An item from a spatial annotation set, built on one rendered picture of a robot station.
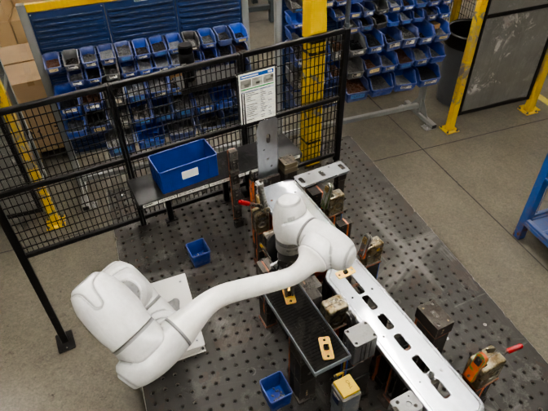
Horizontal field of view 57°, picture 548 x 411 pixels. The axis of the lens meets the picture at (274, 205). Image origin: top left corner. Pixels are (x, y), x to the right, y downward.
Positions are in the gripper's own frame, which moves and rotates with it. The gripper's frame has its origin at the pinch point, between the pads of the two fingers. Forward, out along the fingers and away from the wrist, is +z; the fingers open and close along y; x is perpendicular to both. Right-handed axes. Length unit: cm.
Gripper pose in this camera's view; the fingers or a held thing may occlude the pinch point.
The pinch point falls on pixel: (289, 287)
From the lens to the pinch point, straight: 180.0
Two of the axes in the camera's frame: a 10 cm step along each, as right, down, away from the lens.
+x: -2.1, -6.4, 7.3
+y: 9.8, -1.5, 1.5
